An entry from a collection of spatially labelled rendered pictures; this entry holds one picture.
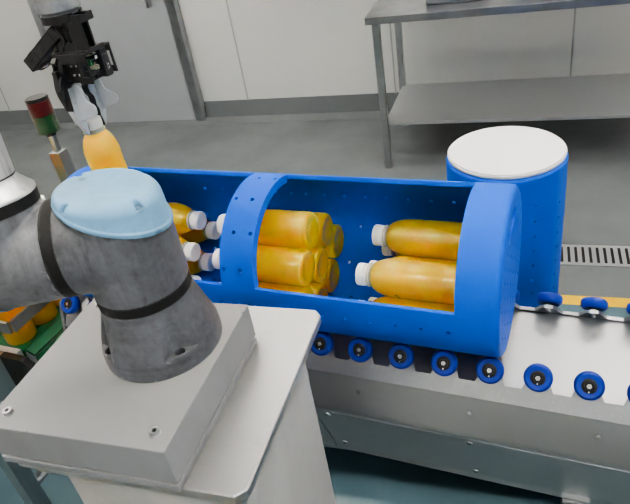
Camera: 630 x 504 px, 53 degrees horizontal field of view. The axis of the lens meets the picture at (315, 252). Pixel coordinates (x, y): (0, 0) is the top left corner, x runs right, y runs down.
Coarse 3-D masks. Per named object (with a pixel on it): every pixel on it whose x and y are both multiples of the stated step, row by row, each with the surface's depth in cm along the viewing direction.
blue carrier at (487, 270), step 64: (192, 192) 137; (256, 192) 109; (320, 192) 123; (384, 192) 117; (448, 192) 111; (512, 192) 96; (256, 256) 106; (384, 256) 125; (512, 256) 101; (384, 320) 100; (448, 320) 95
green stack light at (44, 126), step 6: (54, 114) 173; (36, 120) 171; (42, 120) 171; (48, 120) 172; (54, 120) 173; (36, 126) 172; (42, 126) 172; (48, 126) 172; (54, 126) 173; (60, 126) 176; (42, 132) 173; (48, 132) 173; (54, 132) 174
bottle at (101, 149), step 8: (104, 128) 118; (88, 136) 118; (96, 136) 117; (104, 136) 118; (112, 136) 120; (88, 144) 117; (96, 144) 117; (104, 144) 118; (112, 144) 119; (88, 152) 118; (96, 152) 118; (104, 152) 118; (112, 152) 119; (120, 152) 121; (88, 160) 119; (96, 160) 118; (104, 160) 119; (112, 160) 119; (120, 160) 121; (96, 168) 119; (104, 168) 119
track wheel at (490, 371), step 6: (480, 360) 103; (486, 360) 102; (492, 360) 102; (498, 360) 102; (480, 366) 102; (486, 366) 102; (492, 366) 102; (498, 366) 101; (480, 372) 102; (486, 372) 102; (492, 372) 102; (498, 372) 101; (480, 378) 102; (486, 378) 102; (492, 378) 102; (498, 378) 101
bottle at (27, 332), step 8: (8, 312) 133; (16, 312) 135; (8, 320) 134; (32, 320) 140; (24, 328) 137; (32, 328) 139; (8, 336) 136; (16, 336) 137; (24, 336) 138; (32, 336) 139; (16, 344) 138
